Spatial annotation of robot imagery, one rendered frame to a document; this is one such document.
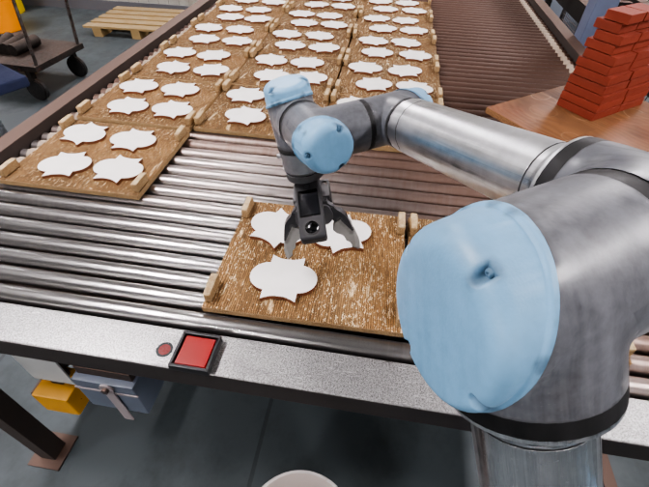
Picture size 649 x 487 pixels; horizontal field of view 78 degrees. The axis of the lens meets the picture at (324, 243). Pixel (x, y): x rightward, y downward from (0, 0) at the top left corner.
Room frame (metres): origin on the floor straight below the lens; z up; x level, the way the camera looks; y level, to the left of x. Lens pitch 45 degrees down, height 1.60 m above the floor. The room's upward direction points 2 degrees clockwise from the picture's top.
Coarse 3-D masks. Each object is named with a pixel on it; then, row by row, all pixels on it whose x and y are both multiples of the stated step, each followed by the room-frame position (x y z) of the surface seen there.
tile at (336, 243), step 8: (328, 224) 0.73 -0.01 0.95; (360, 224) 0.73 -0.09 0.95; (328, 232) 0.70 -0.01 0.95; (360, 232) 0.71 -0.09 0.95; (368, 232) 0.71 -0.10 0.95; (328, 240) 0.68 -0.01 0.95; (336, 240) 0.68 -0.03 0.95; (344, 240) 0.68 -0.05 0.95; (360, 240) 0.68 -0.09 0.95; (368, 240) 0.69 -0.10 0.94; (328, 248) 0.66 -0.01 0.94; (336, 248) 0.65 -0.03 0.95; (344, 248) 0.65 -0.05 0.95; (352, 248) 0.66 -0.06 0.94; (360, 248) 0.65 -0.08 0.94
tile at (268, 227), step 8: (256, 216) 0.75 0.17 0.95; (264, 216) 0.75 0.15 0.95; (272, 216) 0.75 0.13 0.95; (280, 216) 0.76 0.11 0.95; (256, 224) 0.72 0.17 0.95; (264, 224) 0.73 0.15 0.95; (272, 224) 0.73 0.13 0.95; (280, 224) 0.73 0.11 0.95; (256, 232) 0.70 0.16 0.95; (264, 232) 0.70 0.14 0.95; (272, 232) 0.70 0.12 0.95; (280, 232) 0.70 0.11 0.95; (264, 240) 0.68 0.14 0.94; (272, 240) 0.67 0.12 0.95; (280, 240) 0.67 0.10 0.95; (272, 248) 0.65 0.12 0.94
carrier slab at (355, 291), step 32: (384, 224) 0.75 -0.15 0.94; (224, 256) 0.63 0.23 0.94; (256, 256) 0.63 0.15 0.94; (320, 256) 0.63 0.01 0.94; (352, 256) 0.64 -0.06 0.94; (384, 256) 0.64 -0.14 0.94; (224, 288) 0.53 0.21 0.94; (320, 288) 0.54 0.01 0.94; (352, 288) 0.54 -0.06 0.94; (384, 288) 0.55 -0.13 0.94; (288, 320) 0.46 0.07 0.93; (320, 320) 0.46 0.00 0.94; (352, 320) 0.46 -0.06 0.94; (384, 320) 0.46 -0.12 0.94
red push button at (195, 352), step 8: (192, 336) 0.42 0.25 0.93; (184, 344) 0.40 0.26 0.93; (192, 344) 0.40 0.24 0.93; (200, 344) 0.40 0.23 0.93; (208, 344) 0.40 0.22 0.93; (184, 352) 0.39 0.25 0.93; (192, 352) 0.39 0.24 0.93; (200, 352) 0.39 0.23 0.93; (208, 352) 0.39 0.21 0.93; (176, 360) 0.37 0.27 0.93; (184, 360) 0.37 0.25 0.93; (192, 360) 0.37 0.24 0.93; (200, 360) 0.37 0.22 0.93; (208, 360) 0.37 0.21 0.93
